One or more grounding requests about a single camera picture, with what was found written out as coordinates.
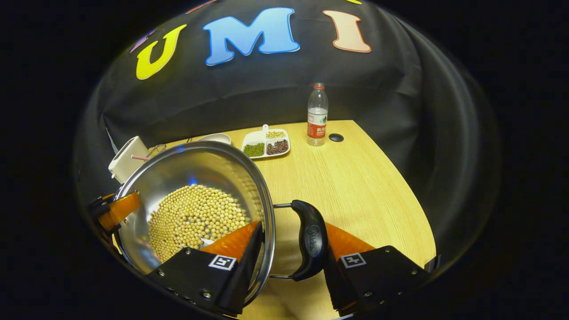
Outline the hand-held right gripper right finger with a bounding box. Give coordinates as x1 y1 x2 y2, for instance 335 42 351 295
322 222 429 317

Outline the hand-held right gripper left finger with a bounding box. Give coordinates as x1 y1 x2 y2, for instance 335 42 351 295
147 221 264 316

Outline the steel pot with black handles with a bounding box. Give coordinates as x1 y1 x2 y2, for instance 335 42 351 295
113 141 329 307

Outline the white toaster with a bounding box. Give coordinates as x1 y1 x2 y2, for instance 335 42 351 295
108 136 150 184

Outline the pile of soybeans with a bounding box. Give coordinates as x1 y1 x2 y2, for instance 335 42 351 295
148 184 249 263

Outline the round white plate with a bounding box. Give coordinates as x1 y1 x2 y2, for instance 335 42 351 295
197 133 232 145

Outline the white divided bean dish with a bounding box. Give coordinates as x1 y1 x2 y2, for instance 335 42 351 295
241 124 291 160

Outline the clear red label water bottle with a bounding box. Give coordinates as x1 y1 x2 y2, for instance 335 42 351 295
307 83 329 147

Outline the black backdrop cloth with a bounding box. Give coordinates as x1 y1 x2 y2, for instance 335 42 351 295
73 0 501 267

